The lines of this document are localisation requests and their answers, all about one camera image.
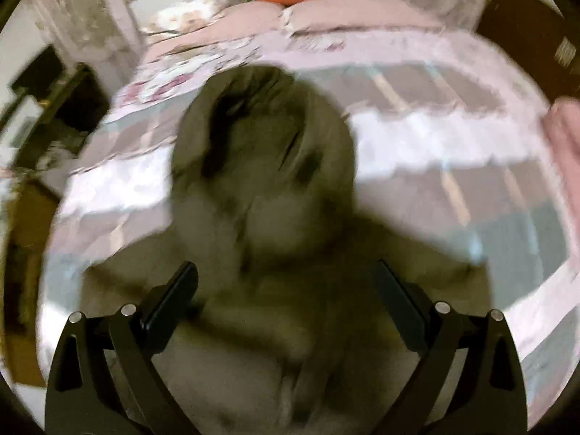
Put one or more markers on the dark wooden cabinet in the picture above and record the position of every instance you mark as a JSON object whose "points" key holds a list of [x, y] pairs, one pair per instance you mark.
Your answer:
{"points": [[54, 104]]}

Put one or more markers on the olive green hooded jacket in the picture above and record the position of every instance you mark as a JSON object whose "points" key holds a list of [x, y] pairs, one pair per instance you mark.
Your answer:
{"points": [[281, 253]]}

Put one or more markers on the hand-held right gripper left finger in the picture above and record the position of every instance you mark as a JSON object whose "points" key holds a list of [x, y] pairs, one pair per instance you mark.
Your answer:
{"points": [[168, 308]]}

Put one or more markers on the pink cloth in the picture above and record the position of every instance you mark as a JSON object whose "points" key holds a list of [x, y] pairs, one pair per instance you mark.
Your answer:
{"points": [[564, 131]]}

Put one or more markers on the striped pink grey bed blanket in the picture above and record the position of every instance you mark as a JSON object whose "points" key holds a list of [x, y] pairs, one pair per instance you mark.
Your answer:
{"points": [[453, 154]]}

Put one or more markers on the dark wooden nightstand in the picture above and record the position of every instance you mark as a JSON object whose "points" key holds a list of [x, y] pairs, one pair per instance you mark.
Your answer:
{"points": [[530, 31]]}

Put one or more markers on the pink pillow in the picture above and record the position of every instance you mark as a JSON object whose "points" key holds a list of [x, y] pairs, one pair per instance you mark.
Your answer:
{"points": [[358, 12], [247, 20]]}

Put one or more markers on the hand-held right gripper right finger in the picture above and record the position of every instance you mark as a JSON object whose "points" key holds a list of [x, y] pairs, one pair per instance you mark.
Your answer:
{"points": [[398, 312]]}

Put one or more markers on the floral pink bed sheet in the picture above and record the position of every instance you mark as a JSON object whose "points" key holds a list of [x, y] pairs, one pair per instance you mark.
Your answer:
{"points": [[199, 61]]}

